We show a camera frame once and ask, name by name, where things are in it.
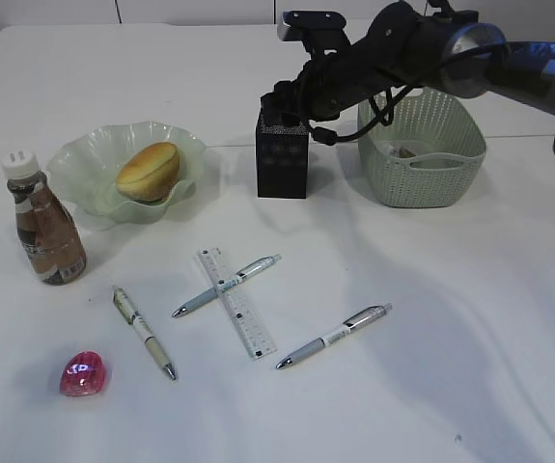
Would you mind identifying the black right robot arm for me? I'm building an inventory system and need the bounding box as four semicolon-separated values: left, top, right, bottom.
255;1;555;199

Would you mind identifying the blue grip pen on ruler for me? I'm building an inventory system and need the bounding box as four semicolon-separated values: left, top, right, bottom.
172;254;282;317

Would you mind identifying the small grey paper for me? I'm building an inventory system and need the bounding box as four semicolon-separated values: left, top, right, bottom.
399;147;417;158

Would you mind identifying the brown coffee drink bottle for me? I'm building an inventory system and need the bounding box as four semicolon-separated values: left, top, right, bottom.
2;150;87;286

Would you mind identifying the clear plastic ruler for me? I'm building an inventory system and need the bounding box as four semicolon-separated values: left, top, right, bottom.
198;248;277;359

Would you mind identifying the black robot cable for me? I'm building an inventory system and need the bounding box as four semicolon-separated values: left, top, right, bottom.
305;81;418;146

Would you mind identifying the grey grip ballpoint pen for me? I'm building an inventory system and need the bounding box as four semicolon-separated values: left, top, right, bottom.
275;303;393;370

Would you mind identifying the brown bread loaf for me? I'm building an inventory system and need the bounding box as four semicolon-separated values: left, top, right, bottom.
115;142;180;202

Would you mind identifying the green wavy glass plate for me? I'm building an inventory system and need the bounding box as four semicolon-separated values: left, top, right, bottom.
47;121;206;224

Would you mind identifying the green plastic woven basket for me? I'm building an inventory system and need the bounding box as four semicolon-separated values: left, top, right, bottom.
358;88;486;208

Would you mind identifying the black mesh pen holder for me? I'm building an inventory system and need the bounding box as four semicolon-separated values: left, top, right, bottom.
255;109;309;199

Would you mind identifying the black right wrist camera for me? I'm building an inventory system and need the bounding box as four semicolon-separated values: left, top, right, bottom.
277;11;350;58

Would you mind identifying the beige grip ballpoint pen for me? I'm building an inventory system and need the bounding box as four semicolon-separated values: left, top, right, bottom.
113;286;177;381

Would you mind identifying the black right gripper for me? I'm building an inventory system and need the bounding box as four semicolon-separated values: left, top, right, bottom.
261;57;354;126

